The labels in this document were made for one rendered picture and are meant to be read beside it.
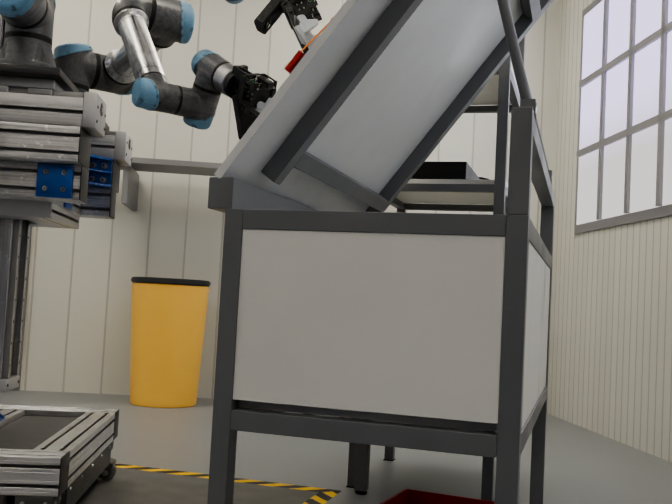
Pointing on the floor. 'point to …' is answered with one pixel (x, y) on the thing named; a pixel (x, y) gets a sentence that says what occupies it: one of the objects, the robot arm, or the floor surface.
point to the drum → (166, 340)
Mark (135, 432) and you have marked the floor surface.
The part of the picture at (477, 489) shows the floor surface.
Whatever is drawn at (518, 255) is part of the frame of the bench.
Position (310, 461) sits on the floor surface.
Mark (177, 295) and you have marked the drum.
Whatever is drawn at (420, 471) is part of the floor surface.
